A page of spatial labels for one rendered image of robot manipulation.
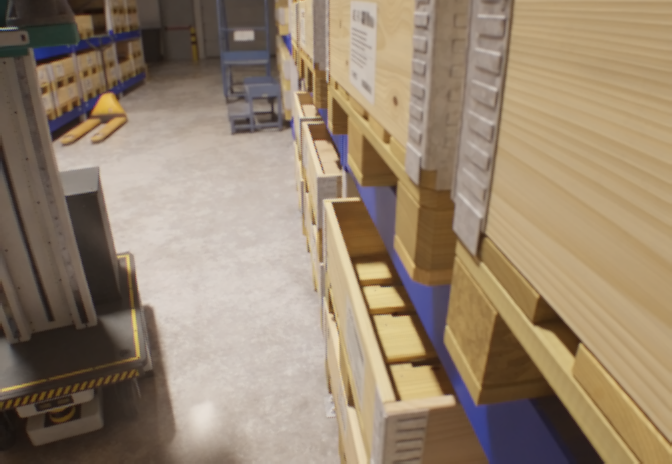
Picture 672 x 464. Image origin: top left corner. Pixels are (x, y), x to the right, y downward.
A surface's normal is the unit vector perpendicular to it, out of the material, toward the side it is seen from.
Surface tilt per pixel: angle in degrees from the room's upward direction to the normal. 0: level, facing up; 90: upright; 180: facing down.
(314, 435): 0
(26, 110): 90
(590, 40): 90
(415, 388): 0
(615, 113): 90
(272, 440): 0
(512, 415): 90
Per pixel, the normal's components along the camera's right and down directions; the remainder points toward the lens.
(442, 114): 0.14, 0.40
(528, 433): -0.99, 0.06
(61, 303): 0.42, 0.37
